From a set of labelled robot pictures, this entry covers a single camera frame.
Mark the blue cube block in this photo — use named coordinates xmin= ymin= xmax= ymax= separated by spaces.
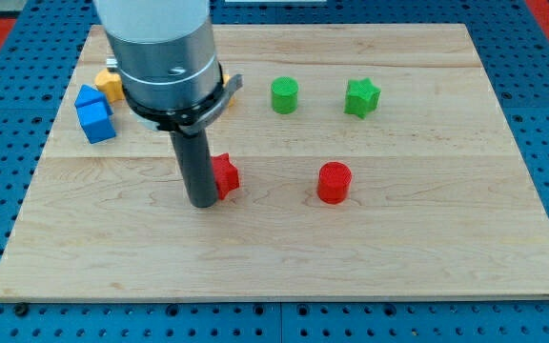
xmin=77 ymin=102 xmax=116 ymax=144

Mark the green star block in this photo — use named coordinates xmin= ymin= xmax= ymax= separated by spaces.
xmin=344 ymin=78 xmax=381 ymax=119

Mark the yellow block left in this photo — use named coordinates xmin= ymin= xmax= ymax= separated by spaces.
xmin=94 ymin=69 xmax=125 ymax=103

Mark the blue triangle block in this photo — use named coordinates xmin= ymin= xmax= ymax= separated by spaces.
xmin=74 ymin=85 xmax=113 ymax=115

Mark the red star block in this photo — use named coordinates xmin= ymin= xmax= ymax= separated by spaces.
xmin=212 ymin=153 xmax=240 ymax=200

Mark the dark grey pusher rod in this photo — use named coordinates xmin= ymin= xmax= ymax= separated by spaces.
xmin=170 ymin=131 xmax=218 ymax=208

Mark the black clamp ring with bracket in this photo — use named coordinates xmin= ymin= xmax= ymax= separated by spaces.
xmin=121 ymin=61 xmax=244 ymax=138

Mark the green cylinder block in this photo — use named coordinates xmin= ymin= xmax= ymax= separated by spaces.
xmin=271 ymin=76 xmax=299 ymax=114

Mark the red cylinder block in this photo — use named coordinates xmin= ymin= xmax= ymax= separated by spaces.
xmin=317 ymin=161 xmax=353 ymax=205

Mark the wooden board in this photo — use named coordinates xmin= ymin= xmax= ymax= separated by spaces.
xmin=0 ymin=24 xmax=549 ymax=303

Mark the yellow block behind arm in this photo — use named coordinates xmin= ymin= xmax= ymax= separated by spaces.
xmin=221 ymin=72 xmax=235 ymax=109

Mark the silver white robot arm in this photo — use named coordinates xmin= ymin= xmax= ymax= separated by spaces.
xmin=93 ymin=0 xmax=222 ymax=131

